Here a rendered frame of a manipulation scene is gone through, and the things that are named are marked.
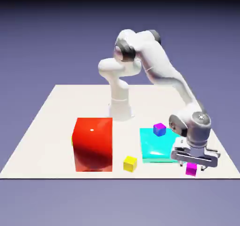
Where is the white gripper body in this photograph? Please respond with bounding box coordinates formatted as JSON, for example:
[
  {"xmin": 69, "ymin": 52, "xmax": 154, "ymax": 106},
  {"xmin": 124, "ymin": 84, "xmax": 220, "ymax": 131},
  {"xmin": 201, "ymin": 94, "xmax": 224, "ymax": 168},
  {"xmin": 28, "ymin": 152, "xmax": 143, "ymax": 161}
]
[{"xmin": 170, "ymin": 148, "xmax": 221, "ymax": 168}]

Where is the small blue cube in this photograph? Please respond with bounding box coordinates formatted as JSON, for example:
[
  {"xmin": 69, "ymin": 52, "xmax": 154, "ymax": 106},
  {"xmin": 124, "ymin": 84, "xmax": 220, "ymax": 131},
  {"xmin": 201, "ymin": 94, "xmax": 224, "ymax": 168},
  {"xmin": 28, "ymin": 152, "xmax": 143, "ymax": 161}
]
[{"xmin": 153, "ymin": 122, "xmax": 167, "ymax": 137}]

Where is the small magenta cube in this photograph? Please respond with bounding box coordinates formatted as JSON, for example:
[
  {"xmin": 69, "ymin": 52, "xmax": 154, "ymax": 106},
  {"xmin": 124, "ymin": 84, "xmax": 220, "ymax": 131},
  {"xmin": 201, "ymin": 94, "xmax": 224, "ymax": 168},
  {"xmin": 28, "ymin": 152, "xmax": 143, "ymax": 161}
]
[{"xmin": 185, "ymin": 162, "xmax": 198, "ymax": 177}]

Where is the large red box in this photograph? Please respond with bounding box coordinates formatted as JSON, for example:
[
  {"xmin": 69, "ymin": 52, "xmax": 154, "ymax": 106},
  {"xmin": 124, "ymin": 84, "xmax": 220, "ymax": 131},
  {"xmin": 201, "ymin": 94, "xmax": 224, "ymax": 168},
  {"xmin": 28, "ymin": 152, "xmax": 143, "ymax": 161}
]
[{"xmin": 72, "ymin": 117, "xmax": 113, "ymax": 173}]

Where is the large cyan box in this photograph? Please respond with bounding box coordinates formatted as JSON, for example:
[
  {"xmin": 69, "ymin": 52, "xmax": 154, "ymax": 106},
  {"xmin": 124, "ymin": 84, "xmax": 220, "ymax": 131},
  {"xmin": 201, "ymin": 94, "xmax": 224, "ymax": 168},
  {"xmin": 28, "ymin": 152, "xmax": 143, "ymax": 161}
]
[{"xmin": 139, "ymin": 128, "xmax": 187, "ymax": 164}]

